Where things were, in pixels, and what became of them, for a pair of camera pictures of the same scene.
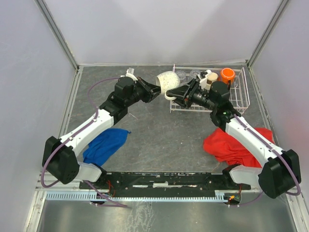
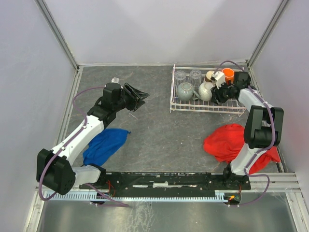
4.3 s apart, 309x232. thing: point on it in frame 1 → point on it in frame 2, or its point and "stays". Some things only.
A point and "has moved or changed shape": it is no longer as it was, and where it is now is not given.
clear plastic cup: x=181 y=75 stays
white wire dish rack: x=202 y=89 stays
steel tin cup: x=211 y=77 stays
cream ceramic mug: x=168 y=80 has moved or changed shape
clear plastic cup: x=193 y=73 stays
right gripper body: x=189 y=93 → x=221 y=92
